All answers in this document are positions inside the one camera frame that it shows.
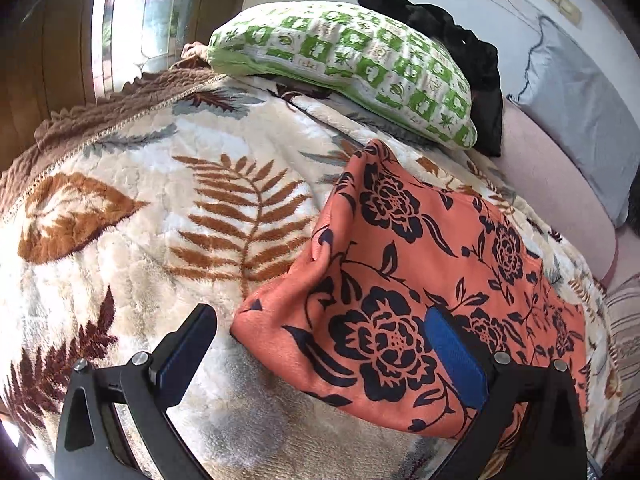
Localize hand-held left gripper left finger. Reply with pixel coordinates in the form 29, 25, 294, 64
54, 303, 219, 480

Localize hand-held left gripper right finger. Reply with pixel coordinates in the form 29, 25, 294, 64
424, 303, 587, 480

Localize orange floral garment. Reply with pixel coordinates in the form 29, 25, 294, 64
230, 139, 590, 480

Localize leaf print fleece blanket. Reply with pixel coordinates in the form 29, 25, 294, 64
0, 80, 626, 480

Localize striped floral cushion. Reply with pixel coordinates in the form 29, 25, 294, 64
602, 272, 640, 466

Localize pink sofa backrest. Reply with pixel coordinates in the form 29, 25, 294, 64
492, 95, 621, 288

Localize brown quilted bedspread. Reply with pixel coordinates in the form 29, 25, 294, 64
0, 66, 228, 223

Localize grey-blue pillow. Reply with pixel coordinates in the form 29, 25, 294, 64
507, 15, 640, 228

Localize pink frilled cloth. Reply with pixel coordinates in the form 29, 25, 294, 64
180, 42, 213, 68

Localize black garment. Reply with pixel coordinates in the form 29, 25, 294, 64
357, 0, 504, 157

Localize green checked pillow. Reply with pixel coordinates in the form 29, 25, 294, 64
206, 2, 479, 151

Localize leaded glass door panel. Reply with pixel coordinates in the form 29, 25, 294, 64
90, 0, 251, 93

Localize beige light switches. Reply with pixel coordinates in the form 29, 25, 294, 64
537, 0, 585, 26

